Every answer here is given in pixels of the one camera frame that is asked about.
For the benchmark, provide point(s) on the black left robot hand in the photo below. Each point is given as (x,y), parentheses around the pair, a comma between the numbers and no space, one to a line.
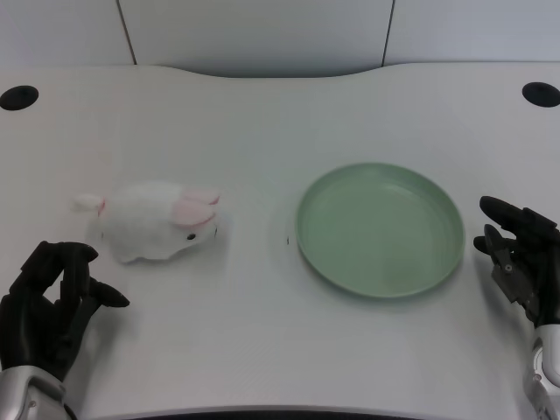
(39,302)

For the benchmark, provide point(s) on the white pink-eared rabbit doll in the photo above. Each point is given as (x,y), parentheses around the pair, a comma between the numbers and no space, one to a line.
(153,219)

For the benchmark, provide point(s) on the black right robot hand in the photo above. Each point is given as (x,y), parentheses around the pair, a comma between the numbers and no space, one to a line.
(522,262)

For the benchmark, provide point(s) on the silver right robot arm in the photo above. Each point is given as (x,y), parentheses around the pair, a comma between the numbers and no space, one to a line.
(544,372)

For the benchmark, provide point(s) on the green round plate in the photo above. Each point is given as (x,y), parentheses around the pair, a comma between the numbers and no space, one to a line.
(380,229)

